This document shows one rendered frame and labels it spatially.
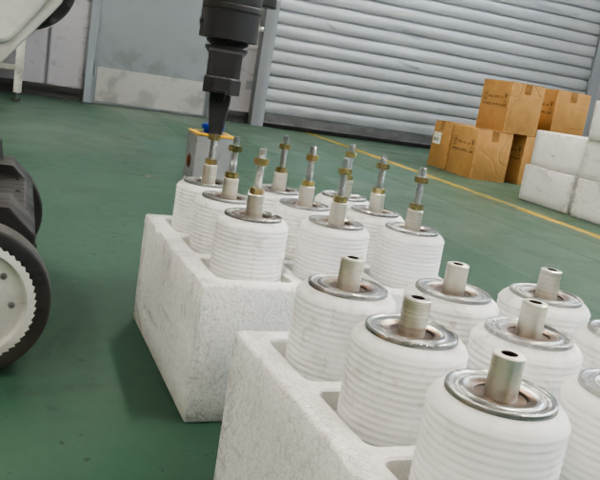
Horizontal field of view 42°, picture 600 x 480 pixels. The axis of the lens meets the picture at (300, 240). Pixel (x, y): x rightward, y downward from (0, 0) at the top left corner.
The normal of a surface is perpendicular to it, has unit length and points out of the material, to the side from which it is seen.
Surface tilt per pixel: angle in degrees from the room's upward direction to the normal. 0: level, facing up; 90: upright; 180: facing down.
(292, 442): 90
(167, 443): 0
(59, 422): 0
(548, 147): 90
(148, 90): 90
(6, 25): 90
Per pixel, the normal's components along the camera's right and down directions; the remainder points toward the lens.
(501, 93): -0.92, -0.07
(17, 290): 0.33, 0.25
